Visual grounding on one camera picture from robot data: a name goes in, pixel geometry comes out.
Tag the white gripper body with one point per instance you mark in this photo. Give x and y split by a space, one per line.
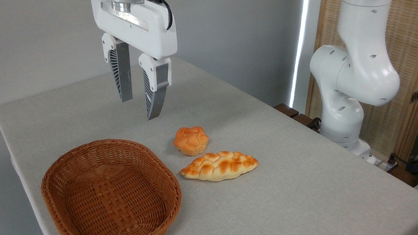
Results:
152 31

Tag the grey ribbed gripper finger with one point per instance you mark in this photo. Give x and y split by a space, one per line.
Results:
121 70
156 89

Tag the round orange muffin bread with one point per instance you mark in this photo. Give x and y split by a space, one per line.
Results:
191 140

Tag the long braided bread loaf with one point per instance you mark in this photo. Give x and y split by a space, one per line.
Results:
219 166

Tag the brown wicker basket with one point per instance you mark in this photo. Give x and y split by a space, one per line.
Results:
110 188

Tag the dark brown wooden block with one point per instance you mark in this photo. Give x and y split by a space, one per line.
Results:
304 120
286 110

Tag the white vertical light strip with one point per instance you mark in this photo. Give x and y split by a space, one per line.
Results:
300 45

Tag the grey tablecloth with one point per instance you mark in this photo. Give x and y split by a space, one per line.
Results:
300 203

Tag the white power strip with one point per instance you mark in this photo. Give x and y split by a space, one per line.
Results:
384 164

